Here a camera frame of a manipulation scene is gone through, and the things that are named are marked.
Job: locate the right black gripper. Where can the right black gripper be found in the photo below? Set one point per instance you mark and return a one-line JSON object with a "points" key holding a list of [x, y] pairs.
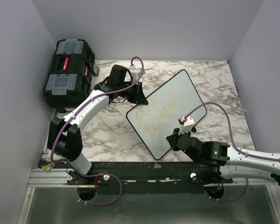
{"points": [[172, 139]]}

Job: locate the black framed whiteboard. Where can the black framed whiteboard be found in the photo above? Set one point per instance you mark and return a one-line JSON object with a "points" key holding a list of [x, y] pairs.
{"points": [[174, 99]]}

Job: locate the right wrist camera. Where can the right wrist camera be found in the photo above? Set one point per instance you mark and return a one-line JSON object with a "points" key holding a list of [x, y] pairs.
{"points": [[187, 123]]}

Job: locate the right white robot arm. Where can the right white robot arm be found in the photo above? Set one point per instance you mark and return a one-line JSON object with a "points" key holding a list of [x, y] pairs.
{"points": [[229, 161]]}

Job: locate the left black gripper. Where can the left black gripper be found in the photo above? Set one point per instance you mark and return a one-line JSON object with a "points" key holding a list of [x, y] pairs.
{"points": [[139, 96]]}

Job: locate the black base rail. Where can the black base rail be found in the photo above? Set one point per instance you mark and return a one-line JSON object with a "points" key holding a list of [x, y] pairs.
{"points": [[111, 178]]}

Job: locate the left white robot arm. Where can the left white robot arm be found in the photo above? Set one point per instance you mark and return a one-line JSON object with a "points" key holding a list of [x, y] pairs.
{"points": [[65, 133]]}

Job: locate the black plastic toolbox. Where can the black plastic toolbox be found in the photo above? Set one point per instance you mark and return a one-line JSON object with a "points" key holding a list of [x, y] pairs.
{"points": [[68, 82]]}

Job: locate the aluminium extrusion frame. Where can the aluminium extrusion frame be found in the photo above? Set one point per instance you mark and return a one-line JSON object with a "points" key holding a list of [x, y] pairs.
{"points": [[38, 178]]}

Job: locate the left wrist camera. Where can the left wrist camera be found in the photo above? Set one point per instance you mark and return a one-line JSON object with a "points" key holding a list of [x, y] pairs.
{"points": [[135, 72]]}

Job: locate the blue tape piece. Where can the blue tape piece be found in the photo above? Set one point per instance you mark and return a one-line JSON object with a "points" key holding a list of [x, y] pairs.
{"points": [[157, 165]]}

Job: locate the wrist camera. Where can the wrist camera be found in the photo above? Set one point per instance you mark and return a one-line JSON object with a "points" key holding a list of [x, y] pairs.
{"points": [[135, 72], [187, 123]]}

